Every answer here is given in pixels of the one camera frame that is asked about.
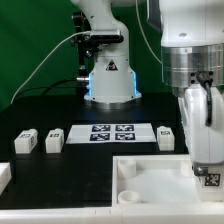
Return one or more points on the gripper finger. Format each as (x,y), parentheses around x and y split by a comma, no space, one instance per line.
(200,171)

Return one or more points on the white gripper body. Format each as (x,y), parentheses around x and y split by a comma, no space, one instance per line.
(205,143)

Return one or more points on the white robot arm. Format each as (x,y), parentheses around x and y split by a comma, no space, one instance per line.
(192,56)

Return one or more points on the white sheet with tags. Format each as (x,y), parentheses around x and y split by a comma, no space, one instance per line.
(111,133)

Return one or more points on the white left obstacle block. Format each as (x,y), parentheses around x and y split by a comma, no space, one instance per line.
(5,176)

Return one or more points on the white front wall strip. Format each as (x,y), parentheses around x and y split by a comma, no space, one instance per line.
(208,213)

